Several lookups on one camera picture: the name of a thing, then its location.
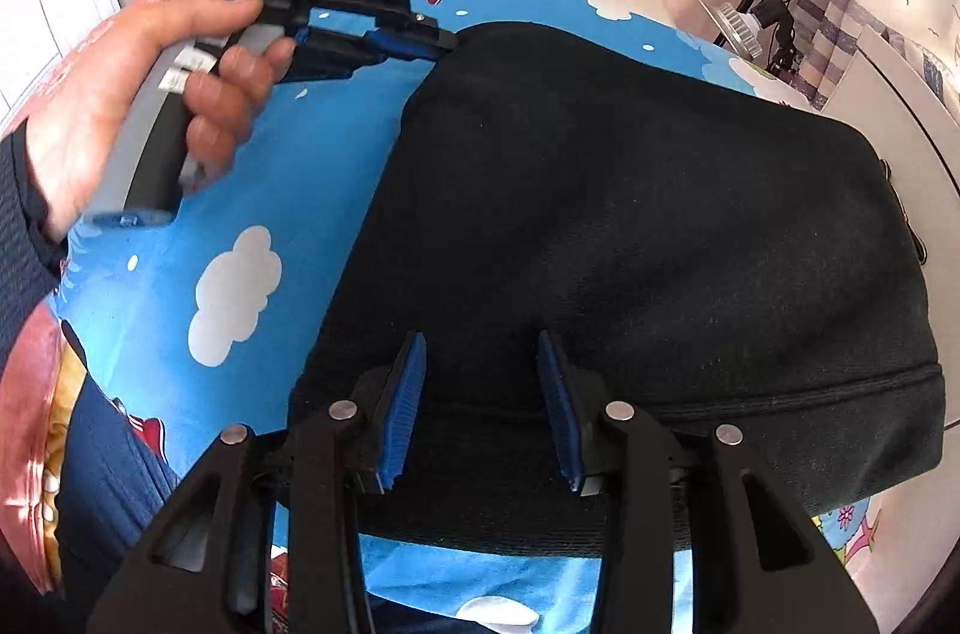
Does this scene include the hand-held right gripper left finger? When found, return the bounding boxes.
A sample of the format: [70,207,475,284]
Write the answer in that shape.
[86,331,428,634]

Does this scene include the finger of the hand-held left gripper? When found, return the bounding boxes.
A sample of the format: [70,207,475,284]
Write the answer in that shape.
[296,0,445,35]
[287,28,460,82]

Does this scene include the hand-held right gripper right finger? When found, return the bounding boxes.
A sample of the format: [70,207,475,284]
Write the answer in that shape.
[537,331,880,634]

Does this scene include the black pants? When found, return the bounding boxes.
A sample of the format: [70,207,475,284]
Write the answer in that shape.
[287,20,947,558]

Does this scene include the person's left hand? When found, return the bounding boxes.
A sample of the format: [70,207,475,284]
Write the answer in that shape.
[25,0,411,243]

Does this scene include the cartoon printed bed sheet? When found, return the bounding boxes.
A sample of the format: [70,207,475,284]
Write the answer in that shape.
[45,0,901,634]

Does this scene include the finned silver lamp bulb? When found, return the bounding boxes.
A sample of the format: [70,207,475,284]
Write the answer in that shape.
[700,0,764,59]

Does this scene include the black lamp stand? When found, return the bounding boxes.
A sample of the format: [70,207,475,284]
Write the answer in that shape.
[739,0,820,79]

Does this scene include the pink floral blanket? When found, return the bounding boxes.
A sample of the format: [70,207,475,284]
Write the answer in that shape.
[0,296,72,597]

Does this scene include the checkered cloth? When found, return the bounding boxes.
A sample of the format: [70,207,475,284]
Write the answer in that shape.
[793,0,865,112]

